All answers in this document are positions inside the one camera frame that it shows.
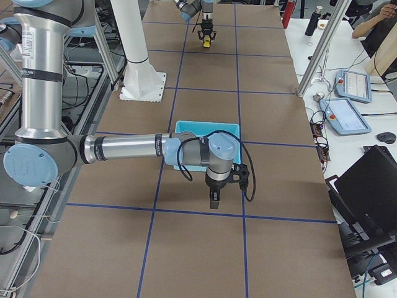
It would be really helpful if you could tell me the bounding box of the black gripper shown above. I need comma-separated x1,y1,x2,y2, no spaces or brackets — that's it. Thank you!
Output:
197,19,216,41
205,176,227,209

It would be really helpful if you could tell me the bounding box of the yellow beetle toy car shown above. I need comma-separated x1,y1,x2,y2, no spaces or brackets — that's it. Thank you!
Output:
203,35,212,48

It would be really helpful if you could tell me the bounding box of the light blue plastic bin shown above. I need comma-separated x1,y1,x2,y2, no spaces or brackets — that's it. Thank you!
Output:
174,120,241,172

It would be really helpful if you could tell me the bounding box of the red bottle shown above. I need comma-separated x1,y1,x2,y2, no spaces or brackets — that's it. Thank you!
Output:
282,0,296,29

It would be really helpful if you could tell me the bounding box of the black bottle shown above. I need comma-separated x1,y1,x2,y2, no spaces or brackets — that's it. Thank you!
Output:
305,6,323,36

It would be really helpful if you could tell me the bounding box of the orange circuit board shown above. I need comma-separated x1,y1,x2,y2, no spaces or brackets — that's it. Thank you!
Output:
310,123,331,163

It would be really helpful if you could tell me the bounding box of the small metal cylinder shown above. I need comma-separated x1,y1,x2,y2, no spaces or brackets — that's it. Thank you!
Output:
313,91,325,102

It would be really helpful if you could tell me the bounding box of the near teach pendant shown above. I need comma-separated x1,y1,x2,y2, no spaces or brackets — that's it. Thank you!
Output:
319,97,372,136

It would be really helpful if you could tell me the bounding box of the teach pendant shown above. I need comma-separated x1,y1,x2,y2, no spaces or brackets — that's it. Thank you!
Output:
335,70,372,104
319,97,372,136

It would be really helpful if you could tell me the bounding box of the black laptop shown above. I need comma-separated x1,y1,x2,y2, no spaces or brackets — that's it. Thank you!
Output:
326,145,396,232

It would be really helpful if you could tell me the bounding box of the far teach pendant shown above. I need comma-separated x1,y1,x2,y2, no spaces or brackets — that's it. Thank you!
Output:
335,70,372,104

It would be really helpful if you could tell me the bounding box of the seated person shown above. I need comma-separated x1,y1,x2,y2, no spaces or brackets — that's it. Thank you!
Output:
352,1,396,57

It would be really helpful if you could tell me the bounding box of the black monitor stand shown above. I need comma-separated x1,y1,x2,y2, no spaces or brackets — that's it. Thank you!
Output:
338,222,396,286

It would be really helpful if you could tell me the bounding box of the black computer mouse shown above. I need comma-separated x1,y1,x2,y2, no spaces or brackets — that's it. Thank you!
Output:
376,132,396,144

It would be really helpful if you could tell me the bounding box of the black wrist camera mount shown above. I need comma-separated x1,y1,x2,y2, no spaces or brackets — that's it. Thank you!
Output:
230,163,249,191

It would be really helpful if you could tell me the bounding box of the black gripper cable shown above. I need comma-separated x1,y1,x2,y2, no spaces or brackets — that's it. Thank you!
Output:
177,130,257,203

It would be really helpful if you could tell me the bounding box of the white pedestal column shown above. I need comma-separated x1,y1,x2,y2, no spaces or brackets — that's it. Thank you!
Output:
111,0,167,102

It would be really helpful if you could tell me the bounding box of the aluminium frame post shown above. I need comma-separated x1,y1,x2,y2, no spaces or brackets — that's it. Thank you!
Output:
297,0,352,97

